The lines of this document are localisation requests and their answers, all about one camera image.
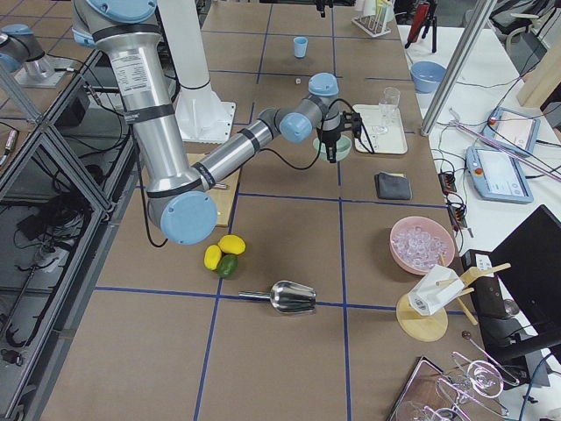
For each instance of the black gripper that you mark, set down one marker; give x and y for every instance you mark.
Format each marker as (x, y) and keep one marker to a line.
(330, 135)

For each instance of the green bowl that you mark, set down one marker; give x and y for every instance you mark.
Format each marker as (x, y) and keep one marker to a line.
(343, 147)

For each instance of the light blue plastic cup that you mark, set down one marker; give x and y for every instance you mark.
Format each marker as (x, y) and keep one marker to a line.
(300, 47)

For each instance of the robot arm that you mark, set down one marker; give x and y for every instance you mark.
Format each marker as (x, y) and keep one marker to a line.
(156, 54)
(18, 47)

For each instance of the blue bowl with fork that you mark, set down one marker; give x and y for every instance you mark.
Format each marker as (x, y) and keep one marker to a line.
(427, 76)

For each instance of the pink bowl with ice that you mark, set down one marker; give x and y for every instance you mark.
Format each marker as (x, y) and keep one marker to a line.
(417, 244)

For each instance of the steel ice scoop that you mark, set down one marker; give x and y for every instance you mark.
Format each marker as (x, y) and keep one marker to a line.
(289, 298)

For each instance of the cream bear tray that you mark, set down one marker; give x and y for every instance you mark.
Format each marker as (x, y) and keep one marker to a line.
(391, 142)

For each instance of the clear glass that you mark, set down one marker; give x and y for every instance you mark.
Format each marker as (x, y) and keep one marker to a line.
(388, 104)

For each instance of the grey folded cloth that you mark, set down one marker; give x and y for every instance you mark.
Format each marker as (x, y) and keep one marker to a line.
(392, 187)

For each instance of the wooden cutting board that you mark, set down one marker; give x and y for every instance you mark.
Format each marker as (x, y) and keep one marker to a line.
(224, 199)

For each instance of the metal reacher stick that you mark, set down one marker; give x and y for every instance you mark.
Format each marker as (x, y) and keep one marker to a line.
(531, 161)

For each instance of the yellow lemon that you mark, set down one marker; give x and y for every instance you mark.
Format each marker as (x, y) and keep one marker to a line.
(212, 256)
(232, 244)

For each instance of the green lime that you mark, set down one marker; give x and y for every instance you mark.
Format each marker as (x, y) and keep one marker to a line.
(227, 266)

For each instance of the near teach pendant tablet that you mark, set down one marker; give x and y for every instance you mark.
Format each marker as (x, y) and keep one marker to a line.
(496, 176)

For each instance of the teach pendant tablet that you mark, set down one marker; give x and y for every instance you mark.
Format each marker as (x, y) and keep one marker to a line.
(496, 176)
(514, 130)

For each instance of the far teach pendant tablet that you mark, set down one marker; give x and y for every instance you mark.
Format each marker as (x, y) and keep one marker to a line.
(514, 130)

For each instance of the wooden paper holder stand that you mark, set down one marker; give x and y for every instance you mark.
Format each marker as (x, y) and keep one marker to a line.
(421, 312)

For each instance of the black monitor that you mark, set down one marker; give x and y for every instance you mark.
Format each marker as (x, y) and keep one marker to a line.
(533, 281)

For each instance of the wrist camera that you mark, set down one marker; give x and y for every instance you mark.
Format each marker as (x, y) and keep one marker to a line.
(352, 122)

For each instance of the white wire cup rack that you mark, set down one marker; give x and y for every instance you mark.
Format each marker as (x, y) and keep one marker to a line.
(374, 16)

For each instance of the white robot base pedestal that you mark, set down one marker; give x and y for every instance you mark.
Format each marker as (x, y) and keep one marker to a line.
(201, 115)

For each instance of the aluminium frame post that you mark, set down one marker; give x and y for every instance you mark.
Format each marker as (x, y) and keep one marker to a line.
(470, 35)

